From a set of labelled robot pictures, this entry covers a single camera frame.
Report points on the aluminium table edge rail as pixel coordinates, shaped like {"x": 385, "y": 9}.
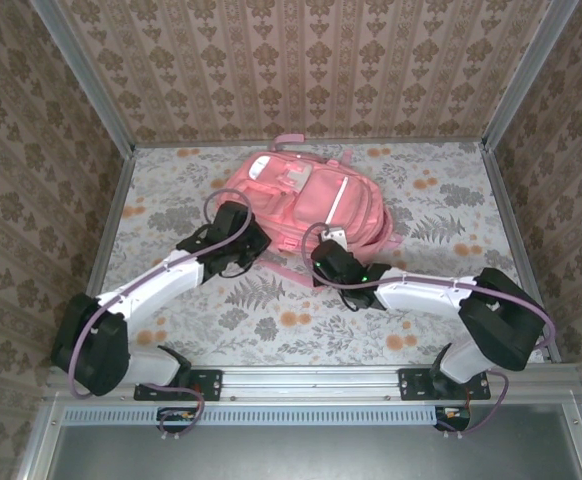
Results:
{"x": 196, "y": 142}

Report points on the pink backpack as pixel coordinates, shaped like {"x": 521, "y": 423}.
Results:
{"x": 321, "y": 195}

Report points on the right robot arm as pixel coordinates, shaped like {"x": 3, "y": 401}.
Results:
{"x": 421, "y": 295}

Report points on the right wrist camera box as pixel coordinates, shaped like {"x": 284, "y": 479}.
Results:
{"x": 333, "y": 235}

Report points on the aluminium mounting rail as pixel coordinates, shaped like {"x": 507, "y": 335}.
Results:
{"x": 311, "y": 382}

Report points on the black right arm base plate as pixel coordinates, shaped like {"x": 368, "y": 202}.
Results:
{"x": 411, "y": 385}

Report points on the grey metal panel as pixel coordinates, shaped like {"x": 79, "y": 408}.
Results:
{"x": 311, "y": 455}

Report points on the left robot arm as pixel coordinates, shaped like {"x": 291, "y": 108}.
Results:
{"x": 161, "y": 285}

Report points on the floral tablecloth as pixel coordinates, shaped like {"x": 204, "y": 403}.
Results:
{"x": 346, "y": 340}

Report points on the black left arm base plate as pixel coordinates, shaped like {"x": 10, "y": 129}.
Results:
{"x": 211, "y": 385}

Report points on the aluminium side rail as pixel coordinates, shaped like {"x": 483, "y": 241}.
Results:
{"x": 113, "y": 210}
{"x": 516, "y": 235}

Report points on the aluminium frame post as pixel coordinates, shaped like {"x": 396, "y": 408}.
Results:
{"x": 526, "y": 70}
{"x": 86, "y": 80}

